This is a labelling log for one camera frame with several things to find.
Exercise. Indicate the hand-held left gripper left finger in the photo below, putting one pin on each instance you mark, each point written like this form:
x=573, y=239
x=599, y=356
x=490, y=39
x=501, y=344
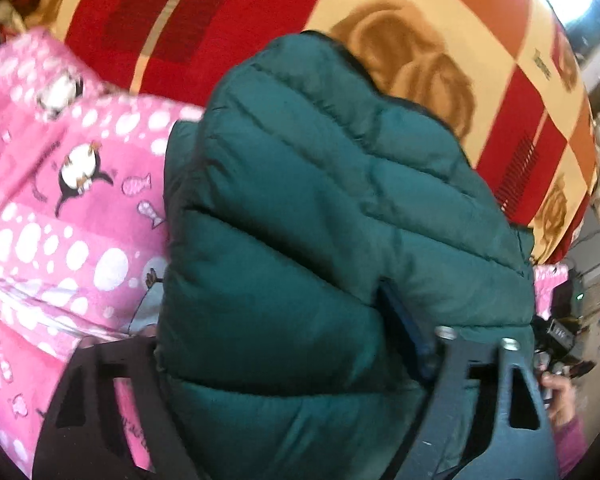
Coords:
x=105, y=410

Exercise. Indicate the person's right hand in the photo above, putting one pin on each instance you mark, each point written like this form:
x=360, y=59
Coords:
x=560, y=400

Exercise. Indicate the pink penguin blanket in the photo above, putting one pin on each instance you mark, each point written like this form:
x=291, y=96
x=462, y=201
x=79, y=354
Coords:
x=65, y=220

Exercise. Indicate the green puffer jacket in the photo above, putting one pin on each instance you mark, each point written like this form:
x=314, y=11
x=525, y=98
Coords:
x=340, y=240

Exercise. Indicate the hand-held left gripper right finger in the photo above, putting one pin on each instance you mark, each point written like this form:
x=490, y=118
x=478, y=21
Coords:
x=410, y=330

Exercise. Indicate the person's right forearm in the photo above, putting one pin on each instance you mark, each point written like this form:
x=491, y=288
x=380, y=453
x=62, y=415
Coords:
x=570, y=442

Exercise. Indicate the red checkered rose blanket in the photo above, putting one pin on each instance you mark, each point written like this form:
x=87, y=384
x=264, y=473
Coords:
x=430, y=50

